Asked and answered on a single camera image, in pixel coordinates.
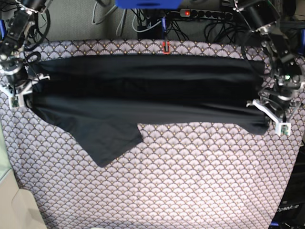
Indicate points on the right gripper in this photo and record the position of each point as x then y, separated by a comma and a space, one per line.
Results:
14, 71

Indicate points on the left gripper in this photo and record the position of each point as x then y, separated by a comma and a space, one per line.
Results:
279, 96

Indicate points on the dark navy T-shirt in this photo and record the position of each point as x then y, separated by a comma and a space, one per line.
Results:
100, 100

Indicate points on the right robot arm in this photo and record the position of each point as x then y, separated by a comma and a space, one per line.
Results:
15, 42

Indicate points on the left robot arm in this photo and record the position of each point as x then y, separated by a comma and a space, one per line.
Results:
262, 18

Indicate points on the black OpenArm box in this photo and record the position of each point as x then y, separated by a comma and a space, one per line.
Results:
291, 211

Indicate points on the white power strip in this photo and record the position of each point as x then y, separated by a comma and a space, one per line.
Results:
206, 14

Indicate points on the red black table clamp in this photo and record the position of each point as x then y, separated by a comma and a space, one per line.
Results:
166, 47

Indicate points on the beige furniture edge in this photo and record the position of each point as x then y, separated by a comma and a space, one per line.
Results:
18, 208

